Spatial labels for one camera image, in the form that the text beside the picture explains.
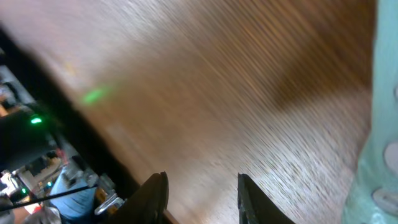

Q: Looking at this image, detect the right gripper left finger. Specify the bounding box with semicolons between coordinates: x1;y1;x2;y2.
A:
108;172;169;224

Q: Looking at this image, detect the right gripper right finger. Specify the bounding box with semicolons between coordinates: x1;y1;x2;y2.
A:
238;174;294;224

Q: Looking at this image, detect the teal tissue packet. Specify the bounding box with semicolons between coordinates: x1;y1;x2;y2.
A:
341;0;397;223

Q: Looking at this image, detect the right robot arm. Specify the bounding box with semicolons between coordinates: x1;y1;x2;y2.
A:
1;110;291;224

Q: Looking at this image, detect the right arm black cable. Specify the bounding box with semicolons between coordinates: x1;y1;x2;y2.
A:
0;184;99;213

